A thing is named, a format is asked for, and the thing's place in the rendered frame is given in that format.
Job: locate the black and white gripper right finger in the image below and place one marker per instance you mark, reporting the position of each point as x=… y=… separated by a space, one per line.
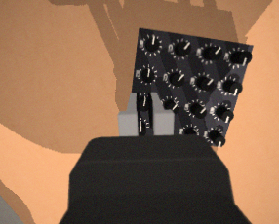
x=161 y=120

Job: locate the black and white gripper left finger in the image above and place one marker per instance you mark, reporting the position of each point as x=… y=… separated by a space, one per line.
x=129 y=120

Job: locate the black knob box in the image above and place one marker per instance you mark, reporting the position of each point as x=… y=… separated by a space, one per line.
x=161 y=67

